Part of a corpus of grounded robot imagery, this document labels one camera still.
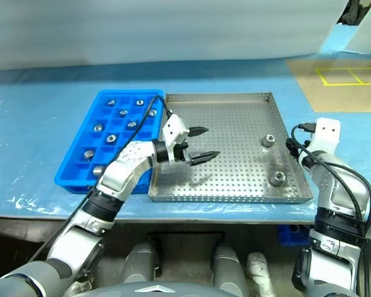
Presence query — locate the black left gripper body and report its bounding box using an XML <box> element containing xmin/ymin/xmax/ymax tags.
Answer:
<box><xmin>174</xmin><ymin>140</ymin><xmax>195</xmax><ymax>165</ymax></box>

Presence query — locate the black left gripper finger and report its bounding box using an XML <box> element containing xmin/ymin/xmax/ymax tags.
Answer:
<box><xmin>188</xmin><ymin>150</ymin><xmax>221</xmax><ymax>167</ymax></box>
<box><xmin>188</xmin><ymin>126</ymin><xmax>210</xmax><ymax>139</ymax></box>

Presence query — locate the blue compartment tray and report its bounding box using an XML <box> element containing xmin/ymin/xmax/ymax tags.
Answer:
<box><xmin>54</xmin><ymin>89</ymin><xmax>166</xmax><ymax>195</ymax></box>

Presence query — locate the perforated metal tray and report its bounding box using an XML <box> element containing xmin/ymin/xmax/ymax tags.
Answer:
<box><xmin>148</xmin><ymin>91</ymin><xmax>314</xmax><ymax>204</ymax></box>

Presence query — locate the metal nut upper right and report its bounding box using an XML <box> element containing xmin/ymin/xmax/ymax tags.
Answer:
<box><xmin>261</xmin><ymin>133</ymin><xmax>276</xmax><ymax>149</ymax></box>

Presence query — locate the metal nut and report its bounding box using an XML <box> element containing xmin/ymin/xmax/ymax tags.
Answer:
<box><xmin>269</xmin><ymin>170</ymin><xmax>286</xmax><ymax>186</ymax></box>
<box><xmin>261</xmin><ymin>133</ymin><xmax>276</xmax><ymax>149</ymax></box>

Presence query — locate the metal nut lower right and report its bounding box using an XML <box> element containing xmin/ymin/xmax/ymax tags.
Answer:
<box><xmin>269</xmin><ymin>170</ymin><xmax>286</xmax><ymax>186</ymax></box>

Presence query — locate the grey rounded shape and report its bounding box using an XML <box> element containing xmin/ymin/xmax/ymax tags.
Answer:
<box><xmin>125</xmin><ymin>243</ymin><xmax>158</xmax><ymax>284</ymax></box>
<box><xmin>213</xmin><ymin>244</ymin><xmax>248</xmax><ymax>291</ymax></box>

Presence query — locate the blue crate under table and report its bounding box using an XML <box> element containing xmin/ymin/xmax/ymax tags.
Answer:
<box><xmin>276</xmin><ymin>224</ymin><xmax>312</xmax><ymax>248</ymax></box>

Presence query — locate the brown cardboard mat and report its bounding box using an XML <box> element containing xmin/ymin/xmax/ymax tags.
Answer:
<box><xmin>286</xmin><ymin>58</ymin><xmax>371</xmax><ymax>113</ymax></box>

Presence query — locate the large white backdrop board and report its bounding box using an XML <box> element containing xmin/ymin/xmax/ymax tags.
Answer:
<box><xmin>0</xmin><ymin>0</ymin><xmax>350</xmax><ymax>75</ymax></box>

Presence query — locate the white rounded shape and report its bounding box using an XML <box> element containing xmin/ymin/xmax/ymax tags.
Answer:
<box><xmin>247</xmin><ymin>252</ymin><xmax>275</xmax><ymax>295</ymax></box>

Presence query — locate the grey robot torso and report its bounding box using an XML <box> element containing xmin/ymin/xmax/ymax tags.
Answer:
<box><xmin>89</xmin><ymin>280</ymin><xmax>225</xmax><ymax>297</ymax></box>

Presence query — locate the yellow tape grid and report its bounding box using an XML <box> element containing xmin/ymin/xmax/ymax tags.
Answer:
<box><xmin>315</xmin><ymin>67</ymin><xmax>371</xmax><ymax>86</ymax></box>

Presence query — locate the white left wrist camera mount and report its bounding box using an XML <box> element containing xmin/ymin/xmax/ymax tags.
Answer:
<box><xmin>161</xmin><ymin>113</ymin><xmax>191</xmax><ymax>163</ymax></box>

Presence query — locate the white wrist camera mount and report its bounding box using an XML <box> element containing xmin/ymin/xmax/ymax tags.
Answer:
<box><xmin>305</xmin><ymin>116</ymin><xmax>341</xmax><ymax>155</ymax></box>
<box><xmin>161</xmin><ymin>113</ymin><xmax>191</xmax><ymax>163</ymax></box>

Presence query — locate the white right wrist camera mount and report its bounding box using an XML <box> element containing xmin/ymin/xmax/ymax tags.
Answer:
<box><xmin>305</xmin><ymin>116</ymin><xmax>341</xmax><ymax>155</ymax></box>

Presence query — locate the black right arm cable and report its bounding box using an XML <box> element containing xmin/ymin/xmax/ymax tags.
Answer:
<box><xmin>286</xmin><ymin>123</ymin><xmax>371</xmax><ymax>297</ymax></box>

